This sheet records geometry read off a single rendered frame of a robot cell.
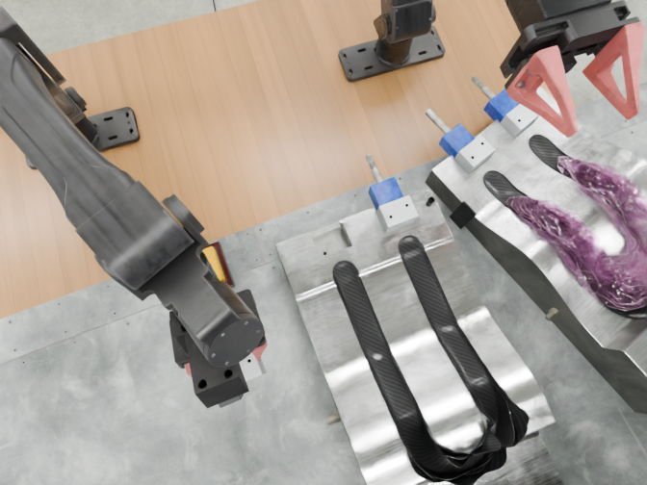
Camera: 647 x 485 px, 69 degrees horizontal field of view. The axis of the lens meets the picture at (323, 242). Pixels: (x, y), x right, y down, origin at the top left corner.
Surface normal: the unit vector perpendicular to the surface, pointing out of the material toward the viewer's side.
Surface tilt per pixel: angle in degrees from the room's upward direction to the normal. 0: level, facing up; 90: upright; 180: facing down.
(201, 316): 27
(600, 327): 0
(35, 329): 0
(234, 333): 64
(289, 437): 0
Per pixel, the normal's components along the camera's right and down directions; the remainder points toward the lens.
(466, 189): 0.01, -0.25
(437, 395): -0.14, -0.62
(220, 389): 0.33, 0.67
